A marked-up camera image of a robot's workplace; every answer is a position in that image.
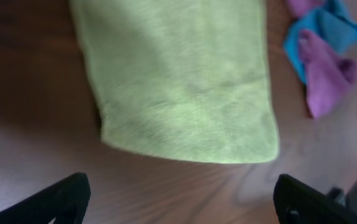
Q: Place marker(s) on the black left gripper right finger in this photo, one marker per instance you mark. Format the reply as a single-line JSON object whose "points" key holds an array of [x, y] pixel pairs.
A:
{"points": [[297, 203]]}

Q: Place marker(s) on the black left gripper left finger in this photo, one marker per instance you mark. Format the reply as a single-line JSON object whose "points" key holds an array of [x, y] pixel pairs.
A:
{"points": [[63, 202]]}

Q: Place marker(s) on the light green cloth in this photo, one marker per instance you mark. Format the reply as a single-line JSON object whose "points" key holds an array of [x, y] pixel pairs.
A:
{"points": [[186, 80]]}

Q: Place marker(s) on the lower purple cloth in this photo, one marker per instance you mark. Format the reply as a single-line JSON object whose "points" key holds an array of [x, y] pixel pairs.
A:
{"points": [[329, 76]]}

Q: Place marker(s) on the purple cloth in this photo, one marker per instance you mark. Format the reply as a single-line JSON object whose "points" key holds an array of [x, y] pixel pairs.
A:
{"points": [[299, 8], [329, 76]]}

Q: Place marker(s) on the blue cloth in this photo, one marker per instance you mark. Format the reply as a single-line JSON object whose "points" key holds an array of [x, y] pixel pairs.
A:
{"points": [[332, 22]]}

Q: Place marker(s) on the upper purple cloth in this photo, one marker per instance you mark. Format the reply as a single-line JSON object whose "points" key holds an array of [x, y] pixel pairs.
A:
{"points": [[299, 8]]}

